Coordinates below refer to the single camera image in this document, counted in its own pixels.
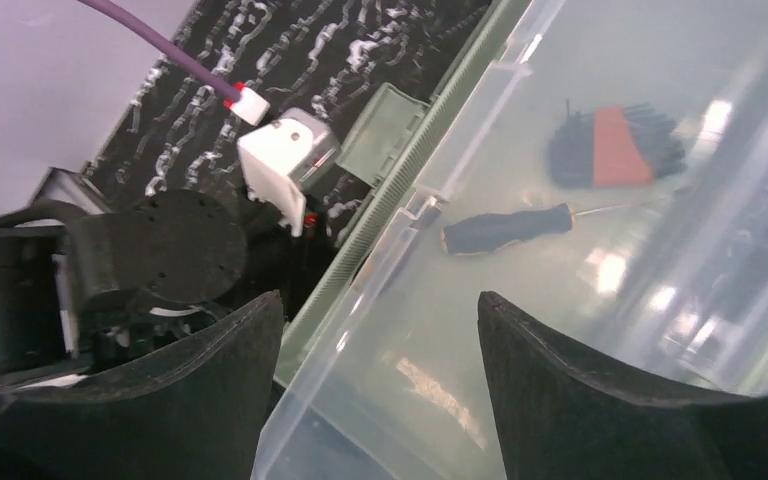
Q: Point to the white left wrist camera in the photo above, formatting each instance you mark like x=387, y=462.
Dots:
x=284, y=159

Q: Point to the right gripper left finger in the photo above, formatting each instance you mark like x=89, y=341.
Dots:
x=191, y=410

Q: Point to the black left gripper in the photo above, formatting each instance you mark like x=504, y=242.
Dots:
x=83, y=291

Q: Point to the black yellow handle screwdriver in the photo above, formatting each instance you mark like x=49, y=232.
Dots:
x=489, y=232

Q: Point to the black hex key set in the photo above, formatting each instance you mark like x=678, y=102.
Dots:
x=614, y=147

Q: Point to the translucent lid green toolbox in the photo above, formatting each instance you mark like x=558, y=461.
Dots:
x=577, y=287

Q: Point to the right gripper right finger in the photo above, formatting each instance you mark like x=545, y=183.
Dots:
x=564, y=410

